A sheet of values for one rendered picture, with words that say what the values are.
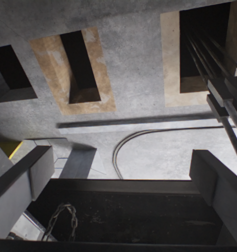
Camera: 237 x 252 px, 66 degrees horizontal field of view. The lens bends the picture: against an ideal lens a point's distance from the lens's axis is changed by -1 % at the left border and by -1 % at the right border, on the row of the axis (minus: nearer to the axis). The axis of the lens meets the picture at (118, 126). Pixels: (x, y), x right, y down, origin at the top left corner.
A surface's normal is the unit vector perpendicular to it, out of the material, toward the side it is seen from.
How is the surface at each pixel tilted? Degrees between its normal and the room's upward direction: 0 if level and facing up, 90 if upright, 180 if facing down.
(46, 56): 0
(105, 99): 0
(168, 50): 0
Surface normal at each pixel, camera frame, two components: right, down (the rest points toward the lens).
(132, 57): -0.15, 0.62
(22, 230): 0.97, -0.06
